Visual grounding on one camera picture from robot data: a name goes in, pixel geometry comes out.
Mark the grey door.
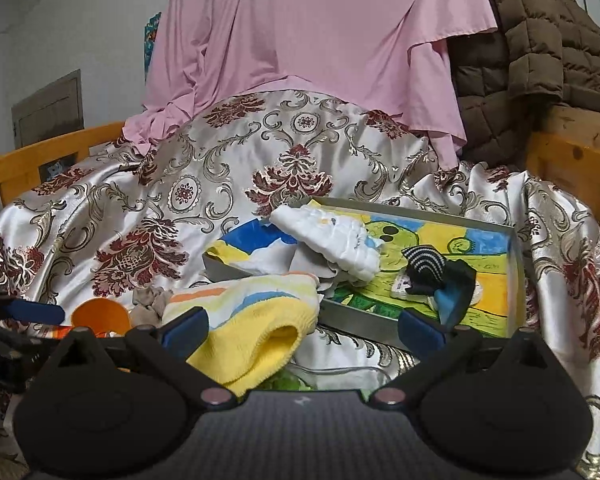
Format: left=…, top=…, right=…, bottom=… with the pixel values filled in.
left=11, top=69, right=85, bottom=149

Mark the green dotted container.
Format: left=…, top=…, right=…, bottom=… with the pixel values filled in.
left=262, top=364, right=386, bottom=392

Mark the pink cloth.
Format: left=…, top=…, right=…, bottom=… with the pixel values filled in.
left=122, top=0, right=499, bottom=171

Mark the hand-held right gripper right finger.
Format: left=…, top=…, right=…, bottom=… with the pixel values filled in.
left=369, top=309, right=556, bottom=409

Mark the orange plastic cup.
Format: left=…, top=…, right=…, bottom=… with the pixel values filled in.
left=71, top=298, right=133, bottom=337

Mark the floral satin blanket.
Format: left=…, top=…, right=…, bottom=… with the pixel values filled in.
left=0, top=89, right=600, bottom=480

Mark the beige crumpled cloth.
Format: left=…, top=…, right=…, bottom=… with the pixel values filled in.
left=129, top=286, right=173, bottom=333

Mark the black striped sock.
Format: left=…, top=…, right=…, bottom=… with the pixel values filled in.
left=400, top=245, right=478, bottom=327

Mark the brown quilted jacket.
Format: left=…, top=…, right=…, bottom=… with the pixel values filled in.
left=447, top=0, right=600, bottom=169

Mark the orange wooden bed rail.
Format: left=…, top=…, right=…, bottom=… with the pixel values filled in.
left=0, top=121, right=127, bottom=207

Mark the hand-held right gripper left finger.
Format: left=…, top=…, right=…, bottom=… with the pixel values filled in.
left=50, top=307, right=237, bottom=409

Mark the light wooden bed board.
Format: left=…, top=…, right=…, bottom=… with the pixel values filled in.
left=525, top=102, right=600, bottom=222

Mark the cartoon picture tray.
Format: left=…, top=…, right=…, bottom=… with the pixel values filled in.
left=202, top=197, right=527, bottom=351

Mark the teal patterned poster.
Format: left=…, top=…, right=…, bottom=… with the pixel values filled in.
left=142, top=11, right=163, bottom=69

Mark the yellow striped towel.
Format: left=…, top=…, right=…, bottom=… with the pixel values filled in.
left=162, top=271, right=327, bottom=399

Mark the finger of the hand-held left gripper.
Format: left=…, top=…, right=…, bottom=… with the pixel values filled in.
left=0, top=287, right=67, bottom=327

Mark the white quilted cloth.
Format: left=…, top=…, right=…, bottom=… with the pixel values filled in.
left=270, top=205, right=384, bottom=287

